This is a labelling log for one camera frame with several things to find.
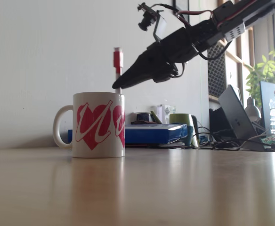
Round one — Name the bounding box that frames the dark computer monitor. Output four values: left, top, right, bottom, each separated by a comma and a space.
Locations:
259, 81, 275, 132

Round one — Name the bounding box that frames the blue cardboard box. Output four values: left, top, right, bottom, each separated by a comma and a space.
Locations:
68, 124, 188, 145

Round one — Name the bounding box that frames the small black camera on bracket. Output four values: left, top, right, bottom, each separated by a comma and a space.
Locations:
137, 2, 169, 43

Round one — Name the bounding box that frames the white small box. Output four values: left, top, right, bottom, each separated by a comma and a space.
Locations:
156, 104, 177, 124

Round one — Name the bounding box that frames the white desk lamp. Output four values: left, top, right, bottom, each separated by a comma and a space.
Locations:
244, 97, 262, 123

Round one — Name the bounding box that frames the white mug with pink hearts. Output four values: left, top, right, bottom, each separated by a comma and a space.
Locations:
52, 91, 126, 159

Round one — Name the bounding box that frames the white and orange marker pen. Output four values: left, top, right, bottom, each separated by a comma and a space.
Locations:
113, 47, 124, 95

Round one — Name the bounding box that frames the green mug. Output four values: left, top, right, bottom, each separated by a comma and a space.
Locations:
170, 113, 192, 125

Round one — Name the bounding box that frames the grey open laptop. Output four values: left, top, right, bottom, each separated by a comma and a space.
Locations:
218, 85, 266, 152

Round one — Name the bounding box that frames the black perforated panel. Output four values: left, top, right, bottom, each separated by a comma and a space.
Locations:
208, 43, 228, 101

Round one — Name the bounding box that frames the black servo cable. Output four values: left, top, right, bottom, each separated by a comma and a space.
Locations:
151, 3, 215, 27

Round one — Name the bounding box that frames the green potted plant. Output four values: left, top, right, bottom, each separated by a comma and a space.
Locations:
245, 47, 275, 104

